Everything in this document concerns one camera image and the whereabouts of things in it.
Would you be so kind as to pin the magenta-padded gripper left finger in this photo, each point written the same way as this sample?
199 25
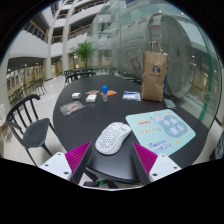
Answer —
78 156

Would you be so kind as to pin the far group of black chairs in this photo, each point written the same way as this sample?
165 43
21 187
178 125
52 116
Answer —
35 86

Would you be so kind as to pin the brown flat packet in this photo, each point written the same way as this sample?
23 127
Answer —
92 92

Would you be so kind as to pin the brown paper bag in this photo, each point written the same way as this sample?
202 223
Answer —
154 78

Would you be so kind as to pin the clear plastic snack bag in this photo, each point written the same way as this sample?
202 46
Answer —
72 108

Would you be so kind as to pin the black chair with grey seat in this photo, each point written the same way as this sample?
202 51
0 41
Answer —
36 133

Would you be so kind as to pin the white flat box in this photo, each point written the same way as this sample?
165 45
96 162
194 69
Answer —
91 98

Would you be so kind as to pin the green potted plant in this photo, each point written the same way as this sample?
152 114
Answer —
85 51

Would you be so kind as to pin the white honeycomb computer mouse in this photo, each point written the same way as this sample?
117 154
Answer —
111 138

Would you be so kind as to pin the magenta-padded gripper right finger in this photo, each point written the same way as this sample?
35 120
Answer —
145 158

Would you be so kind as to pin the small blue-capped bottle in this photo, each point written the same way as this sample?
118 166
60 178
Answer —
104 94

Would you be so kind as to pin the small white box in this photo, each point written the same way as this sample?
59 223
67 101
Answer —
76 96

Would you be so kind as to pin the white and blue plastic packet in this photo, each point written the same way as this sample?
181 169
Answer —
131 96

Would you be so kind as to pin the light blue printed mouse pad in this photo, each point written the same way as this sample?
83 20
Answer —
166 130

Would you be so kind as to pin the black chairs behind table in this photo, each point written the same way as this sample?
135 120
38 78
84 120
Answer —
78 75

